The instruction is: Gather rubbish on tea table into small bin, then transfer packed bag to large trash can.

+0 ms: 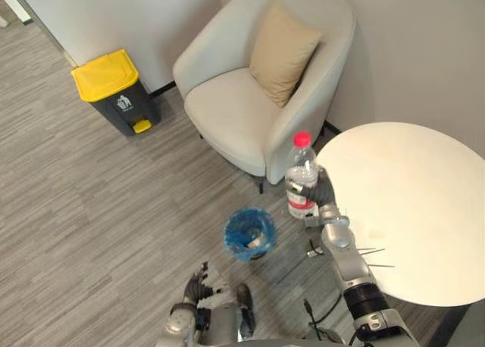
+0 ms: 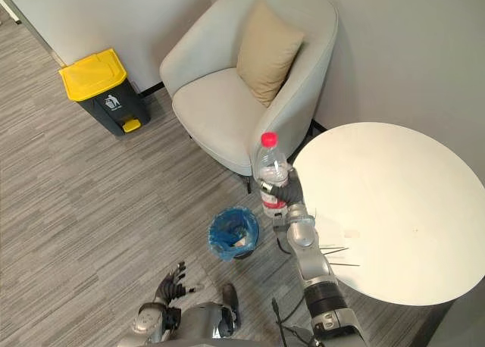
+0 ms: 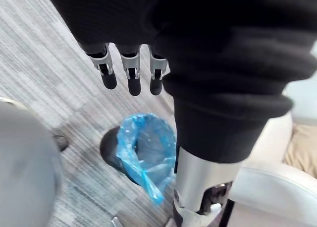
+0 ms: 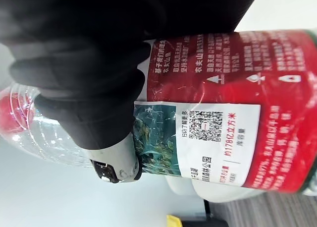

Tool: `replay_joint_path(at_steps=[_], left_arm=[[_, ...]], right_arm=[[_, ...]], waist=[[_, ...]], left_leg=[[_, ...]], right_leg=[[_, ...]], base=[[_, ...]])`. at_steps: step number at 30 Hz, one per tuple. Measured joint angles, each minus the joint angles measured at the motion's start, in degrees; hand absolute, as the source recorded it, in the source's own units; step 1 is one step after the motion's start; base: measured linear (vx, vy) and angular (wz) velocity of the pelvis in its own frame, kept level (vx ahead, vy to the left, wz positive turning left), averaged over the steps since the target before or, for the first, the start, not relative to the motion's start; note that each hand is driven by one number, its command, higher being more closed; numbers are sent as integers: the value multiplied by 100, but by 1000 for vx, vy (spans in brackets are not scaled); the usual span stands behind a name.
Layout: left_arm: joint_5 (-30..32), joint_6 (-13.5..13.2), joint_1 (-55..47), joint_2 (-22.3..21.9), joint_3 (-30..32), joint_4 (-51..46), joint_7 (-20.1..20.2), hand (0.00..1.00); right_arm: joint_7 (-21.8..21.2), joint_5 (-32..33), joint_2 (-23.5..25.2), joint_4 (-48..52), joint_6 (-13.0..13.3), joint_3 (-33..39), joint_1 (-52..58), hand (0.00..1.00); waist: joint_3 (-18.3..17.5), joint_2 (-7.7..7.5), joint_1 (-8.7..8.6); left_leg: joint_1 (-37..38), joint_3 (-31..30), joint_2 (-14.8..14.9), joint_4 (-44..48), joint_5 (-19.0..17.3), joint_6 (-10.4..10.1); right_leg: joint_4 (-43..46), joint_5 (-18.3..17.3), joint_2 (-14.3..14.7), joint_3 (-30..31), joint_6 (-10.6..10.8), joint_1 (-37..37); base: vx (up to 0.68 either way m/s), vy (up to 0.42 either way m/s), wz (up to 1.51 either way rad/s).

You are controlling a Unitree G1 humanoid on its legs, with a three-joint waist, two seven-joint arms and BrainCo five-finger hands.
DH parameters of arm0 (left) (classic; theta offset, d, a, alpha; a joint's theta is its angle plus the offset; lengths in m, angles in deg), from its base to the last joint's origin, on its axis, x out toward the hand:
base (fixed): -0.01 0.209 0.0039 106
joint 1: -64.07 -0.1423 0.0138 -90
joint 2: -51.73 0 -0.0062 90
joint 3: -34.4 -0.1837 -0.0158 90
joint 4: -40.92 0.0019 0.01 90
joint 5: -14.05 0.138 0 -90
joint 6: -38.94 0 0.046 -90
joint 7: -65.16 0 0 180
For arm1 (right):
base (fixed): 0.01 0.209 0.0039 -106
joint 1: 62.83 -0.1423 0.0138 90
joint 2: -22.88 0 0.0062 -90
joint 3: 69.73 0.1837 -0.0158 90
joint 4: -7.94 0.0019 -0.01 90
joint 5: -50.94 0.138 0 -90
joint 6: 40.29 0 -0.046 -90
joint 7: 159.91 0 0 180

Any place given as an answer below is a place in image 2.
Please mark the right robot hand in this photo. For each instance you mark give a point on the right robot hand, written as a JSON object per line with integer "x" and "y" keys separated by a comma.
{"x": 289, "y": 191}

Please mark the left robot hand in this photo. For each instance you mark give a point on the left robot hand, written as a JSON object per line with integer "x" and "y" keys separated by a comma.
{"x": 172, "y": 282}

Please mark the clear plastic bottle red cap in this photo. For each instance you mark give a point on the clear plastic bottle red cap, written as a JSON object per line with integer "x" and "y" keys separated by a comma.
{"x": 271, "y": 176}

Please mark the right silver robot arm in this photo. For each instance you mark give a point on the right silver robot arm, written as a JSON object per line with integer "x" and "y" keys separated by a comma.
{"x": 320, "y": 279}

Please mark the blue plastic bin liner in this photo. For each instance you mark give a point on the blue plastic bin liner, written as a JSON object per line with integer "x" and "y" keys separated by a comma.
{"x": 221, "y": 244}

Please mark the rubbish in small bin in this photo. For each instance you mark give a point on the rubbish in small bin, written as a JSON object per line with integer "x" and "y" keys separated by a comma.
{"x": 239, "y": 241}

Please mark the small black waste bin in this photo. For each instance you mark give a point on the small black waste bin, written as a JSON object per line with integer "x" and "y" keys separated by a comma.
{"x": 242, "y": 248}

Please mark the round white tea table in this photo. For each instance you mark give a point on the round white tea table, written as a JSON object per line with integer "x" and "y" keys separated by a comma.
{"x": 386, "y": 214}

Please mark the grey trash can yellow lid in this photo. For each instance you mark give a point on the grey trash can yellow lid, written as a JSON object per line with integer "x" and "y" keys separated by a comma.
{"x": 104, "y": 91}

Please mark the silver robot leg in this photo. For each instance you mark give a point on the silver robot leg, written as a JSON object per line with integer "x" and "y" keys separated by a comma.
{"x": 208, "y": 320}

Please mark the dark robot foot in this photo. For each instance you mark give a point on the dark robot foot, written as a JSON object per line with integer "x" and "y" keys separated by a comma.
{"x": 230, "y": 296}

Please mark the light grey armchair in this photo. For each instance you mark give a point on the light grey armchair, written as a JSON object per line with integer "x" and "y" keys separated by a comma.
{"x": 242, "y": 97}

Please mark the beige cushion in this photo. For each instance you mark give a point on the beige cushion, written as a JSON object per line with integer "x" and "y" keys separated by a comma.
{"x": 267, "y": 55}

